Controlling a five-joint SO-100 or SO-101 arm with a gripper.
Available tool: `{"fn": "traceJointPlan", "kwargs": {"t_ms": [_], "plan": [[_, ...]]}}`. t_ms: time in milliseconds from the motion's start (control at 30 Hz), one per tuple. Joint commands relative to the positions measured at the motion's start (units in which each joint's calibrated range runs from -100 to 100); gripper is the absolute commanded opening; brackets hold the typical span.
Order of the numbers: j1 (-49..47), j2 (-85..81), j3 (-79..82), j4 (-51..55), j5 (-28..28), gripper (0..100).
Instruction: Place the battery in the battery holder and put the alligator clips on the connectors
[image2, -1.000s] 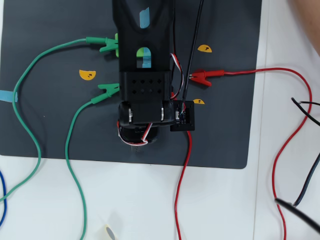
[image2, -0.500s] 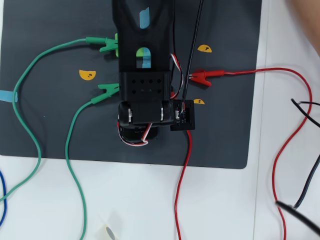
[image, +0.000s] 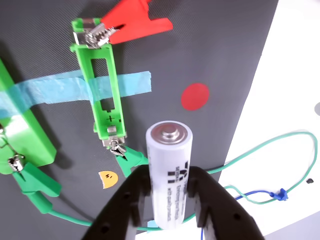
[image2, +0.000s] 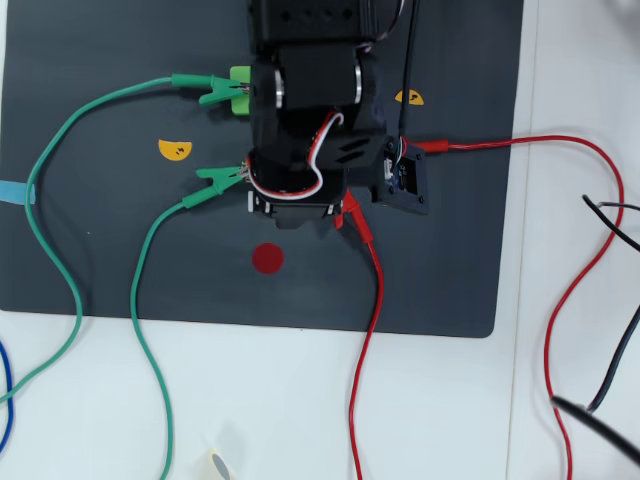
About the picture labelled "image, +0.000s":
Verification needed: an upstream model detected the green battery holder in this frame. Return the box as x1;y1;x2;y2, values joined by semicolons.
69;17;128;148

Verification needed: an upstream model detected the dark grey work mat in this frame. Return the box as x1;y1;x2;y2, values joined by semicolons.
0;0;280;240

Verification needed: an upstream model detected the red round sticker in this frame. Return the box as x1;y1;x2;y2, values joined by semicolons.
180;82;210;111

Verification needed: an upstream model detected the blue cable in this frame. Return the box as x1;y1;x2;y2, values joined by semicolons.
199;188;289;240

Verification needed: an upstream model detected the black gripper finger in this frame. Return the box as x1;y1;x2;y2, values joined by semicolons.
187;166;266;240
81;164;153;240

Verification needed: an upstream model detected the orange half-circle sticker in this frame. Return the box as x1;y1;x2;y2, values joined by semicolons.
98;170;119;190

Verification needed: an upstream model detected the green bulb connector board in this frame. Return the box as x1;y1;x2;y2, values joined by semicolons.
0;57;57;176

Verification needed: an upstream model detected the red alligator clip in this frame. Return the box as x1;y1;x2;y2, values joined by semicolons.
86;0;174;48

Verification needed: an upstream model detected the white AA battery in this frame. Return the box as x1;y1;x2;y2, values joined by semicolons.
145;120;194;230

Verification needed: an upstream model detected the green alligator clip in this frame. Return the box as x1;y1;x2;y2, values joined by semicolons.
109;141;150;178
7;153;62;215

